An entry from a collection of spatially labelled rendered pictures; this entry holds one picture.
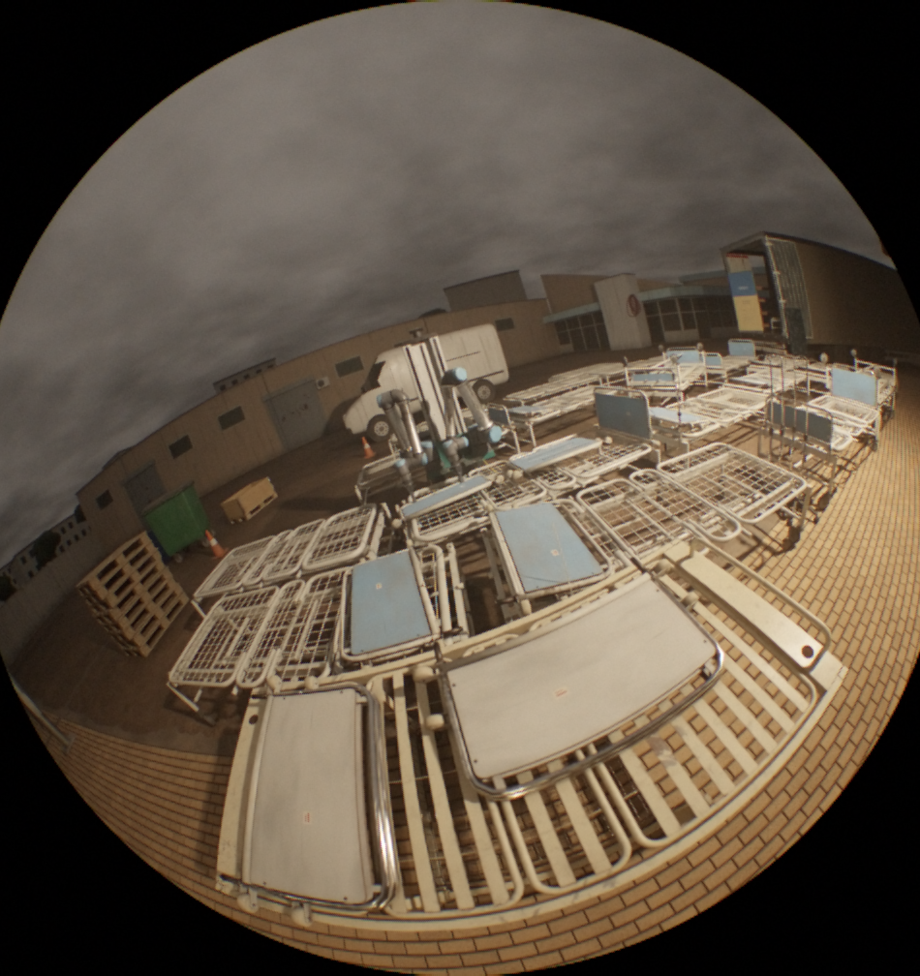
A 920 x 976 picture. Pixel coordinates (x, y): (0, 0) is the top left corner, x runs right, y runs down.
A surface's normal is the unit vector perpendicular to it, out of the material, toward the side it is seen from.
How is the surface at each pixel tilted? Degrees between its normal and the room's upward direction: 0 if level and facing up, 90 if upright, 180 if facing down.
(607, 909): 0
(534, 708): 6
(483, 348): 88
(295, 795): 3
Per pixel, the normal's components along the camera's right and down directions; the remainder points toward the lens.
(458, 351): 0.33, 0.25
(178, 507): 0.54, 0.24
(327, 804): -0.23, -0.89
